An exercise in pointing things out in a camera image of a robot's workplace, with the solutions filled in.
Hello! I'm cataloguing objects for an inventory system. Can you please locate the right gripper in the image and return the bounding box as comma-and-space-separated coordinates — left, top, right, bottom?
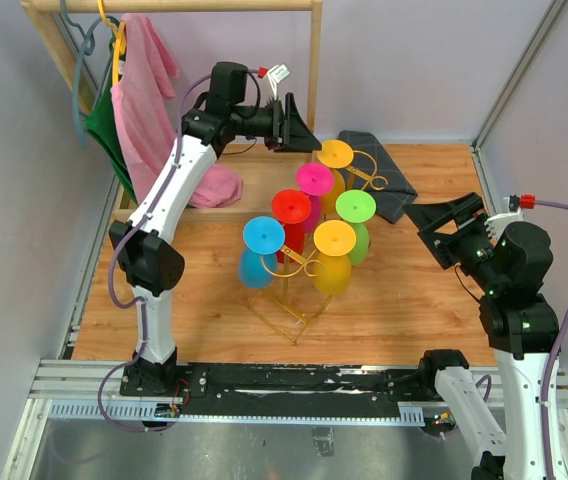
401, 190, 503, 290

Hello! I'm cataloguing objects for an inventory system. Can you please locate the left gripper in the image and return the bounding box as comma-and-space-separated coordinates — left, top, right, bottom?
232, 93, 323, 155

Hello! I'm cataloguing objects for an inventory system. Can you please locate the orange wine glass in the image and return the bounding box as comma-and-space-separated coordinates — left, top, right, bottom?
317, 139, 354, 198
313, 220, 357, 296

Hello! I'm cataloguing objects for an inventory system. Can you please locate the pink wine glass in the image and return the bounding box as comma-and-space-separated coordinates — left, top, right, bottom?
296, 163, 334, 233

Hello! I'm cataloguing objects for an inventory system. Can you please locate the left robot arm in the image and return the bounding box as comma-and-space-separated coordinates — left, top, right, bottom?
109, 62, 321, 396

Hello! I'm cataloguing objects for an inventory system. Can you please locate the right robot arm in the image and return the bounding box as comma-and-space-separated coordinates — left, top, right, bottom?
405, 193, 568, 479

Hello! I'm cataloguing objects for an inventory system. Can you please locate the green wine glass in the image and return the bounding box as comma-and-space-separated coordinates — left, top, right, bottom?
336, 190, 376, 265

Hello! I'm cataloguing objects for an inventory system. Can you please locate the red wine glass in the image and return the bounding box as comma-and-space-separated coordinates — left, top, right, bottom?
271, 189, 311, 255

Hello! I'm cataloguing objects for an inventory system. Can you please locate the blue wine glass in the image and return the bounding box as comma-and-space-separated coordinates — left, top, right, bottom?
238, 216, 285, 289

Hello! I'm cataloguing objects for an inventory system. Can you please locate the wooden clothes rack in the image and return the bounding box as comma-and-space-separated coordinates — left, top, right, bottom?
19, 0, 325, 224

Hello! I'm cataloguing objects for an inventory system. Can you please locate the grey folded cloth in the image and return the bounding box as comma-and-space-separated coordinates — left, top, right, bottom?
338, 130, 418, 224

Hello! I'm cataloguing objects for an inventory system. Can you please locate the pink garment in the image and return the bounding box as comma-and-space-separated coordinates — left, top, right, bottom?
110, 13, 244, 209

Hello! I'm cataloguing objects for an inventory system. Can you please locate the green garment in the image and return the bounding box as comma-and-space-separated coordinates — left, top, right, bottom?
83, 39, 137, 201

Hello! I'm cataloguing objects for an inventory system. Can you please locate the yellow hanger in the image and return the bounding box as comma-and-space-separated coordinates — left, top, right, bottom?
97, 0, 127, 86

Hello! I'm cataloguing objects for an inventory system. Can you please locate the blue-grey hanger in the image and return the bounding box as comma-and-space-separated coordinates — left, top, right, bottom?
59, 1, 104, 149

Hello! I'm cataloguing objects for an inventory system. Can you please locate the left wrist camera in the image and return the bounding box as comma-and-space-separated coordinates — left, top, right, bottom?
265, 64, 290, 100

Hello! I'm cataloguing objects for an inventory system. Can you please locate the gold wire glass rack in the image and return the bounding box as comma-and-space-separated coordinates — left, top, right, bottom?
249, 154, 387, 330

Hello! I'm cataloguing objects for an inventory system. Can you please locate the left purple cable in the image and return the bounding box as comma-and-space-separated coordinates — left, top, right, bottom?
95, 67, 273, 434

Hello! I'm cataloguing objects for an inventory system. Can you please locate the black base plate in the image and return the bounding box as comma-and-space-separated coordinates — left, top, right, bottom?
119, 363, 440, 419

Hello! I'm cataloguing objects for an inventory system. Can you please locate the aluminium frame rail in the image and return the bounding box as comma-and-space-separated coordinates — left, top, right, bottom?
1, 350, 568, 479

